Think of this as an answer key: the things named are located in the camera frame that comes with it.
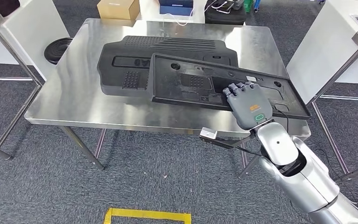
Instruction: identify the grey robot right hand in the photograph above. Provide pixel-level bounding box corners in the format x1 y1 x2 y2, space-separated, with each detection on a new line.
222 81 274 131

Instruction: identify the black plastic plate bracket part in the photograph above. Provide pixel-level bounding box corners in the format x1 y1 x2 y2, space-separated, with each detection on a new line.
147 53 311 121

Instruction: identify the stainless steel workbench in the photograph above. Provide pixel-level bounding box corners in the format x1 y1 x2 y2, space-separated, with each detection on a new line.
24 17 312 179

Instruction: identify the black bag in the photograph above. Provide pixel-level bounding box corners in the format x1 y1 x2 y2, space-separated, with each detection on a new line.
204 3 248 26

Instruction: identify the white cabinet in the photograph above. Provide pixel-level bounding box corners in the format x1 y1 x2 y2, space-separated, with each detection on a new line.
0 0 70 82
286 0 358 105

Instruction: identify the grey controller device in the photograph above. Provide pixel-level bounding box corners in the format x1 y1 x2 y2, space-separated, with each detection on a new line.
211 0 245 15

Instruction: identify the blue flat box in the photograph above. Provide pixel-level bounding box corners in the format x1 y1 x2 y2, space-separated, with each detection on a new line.
158 0 194 17

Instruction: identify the black engine cover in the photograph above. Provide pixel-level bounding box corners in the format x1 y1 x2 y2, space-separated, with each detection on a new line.
96 35 239 98

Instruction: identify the white desk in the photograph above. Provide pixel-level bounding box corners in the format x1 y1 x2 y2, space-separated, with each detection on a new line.
138 0 248 26

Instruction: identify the yellow floor tape square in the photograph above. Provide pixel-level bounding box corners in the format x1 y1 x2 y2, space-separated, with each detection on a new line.
103 207 192 224

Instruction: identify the cardboard box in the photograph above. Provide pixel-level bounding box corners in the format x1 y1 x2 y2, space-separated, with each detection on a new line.
96 0 141 21

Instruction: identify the black round ribbed base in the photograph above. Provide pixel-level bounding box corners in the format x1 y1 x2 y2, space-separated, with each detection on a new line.
43 37 74 65

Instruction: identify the pale wrist camera on bracket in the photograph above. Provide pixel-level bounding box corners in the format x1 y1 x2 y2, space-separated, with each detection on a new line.
199 127 257 151

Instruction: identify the white desk cable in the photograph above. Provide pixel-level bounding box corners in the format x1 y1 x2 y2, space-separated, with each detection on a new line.
166 0 217 27

